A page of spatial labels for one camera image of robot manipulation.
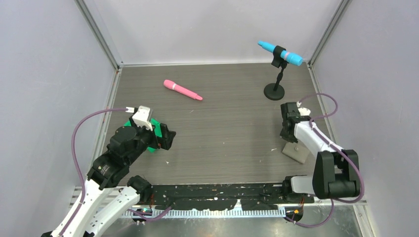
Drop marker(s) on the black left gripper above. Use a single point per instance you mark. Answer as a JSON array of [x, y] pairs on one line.
[[167, 136]]

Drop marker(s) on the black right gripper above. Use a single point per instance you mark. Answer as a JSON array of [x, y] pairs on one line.
[[283, 134]]

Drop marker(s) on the grey card holder wallet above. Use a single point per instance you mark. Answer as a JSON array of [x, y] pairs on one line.
[[296, 151]]

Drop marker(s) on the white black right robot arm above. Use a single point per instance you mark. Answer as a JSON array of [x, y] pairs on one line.
[[335, 174]]

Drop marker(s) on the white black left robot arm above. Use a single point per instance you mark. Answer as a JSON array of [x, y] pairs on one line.
[[85, 219]]

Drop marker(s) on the green plastic bin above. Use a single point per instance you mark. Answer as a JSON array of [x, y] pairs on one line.
[[157, 131]]

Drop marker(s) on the black microphone stand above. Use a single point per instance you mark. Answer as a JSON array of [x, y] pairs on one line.
[[274, 91]]

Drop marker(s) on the pink toy microphone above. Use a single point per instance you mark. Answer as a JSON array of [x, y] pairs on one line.
[[182, 90]]

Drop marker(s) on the blue toy microphone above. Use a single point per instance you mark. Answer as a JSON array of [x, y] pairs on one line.
[[281, 55]]

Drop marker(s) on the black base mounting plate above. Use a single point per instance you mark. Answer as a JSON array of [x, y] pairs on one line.
[[273, 191]]

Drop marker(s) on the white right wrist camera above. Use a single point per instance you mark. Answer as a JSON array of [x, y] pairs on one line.
[[302, 110]]

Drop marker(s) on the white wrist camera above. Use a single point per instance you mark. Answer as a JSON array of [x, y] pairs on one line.
[[302, 110], [142, 117]]

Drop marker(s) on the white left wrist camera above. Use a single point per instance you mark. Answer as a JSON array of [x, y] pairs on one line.
[[142, 117]]

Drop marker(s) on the aluminium front rail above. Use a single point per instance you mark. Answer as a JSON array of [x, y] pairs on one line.
[[203, 213]]

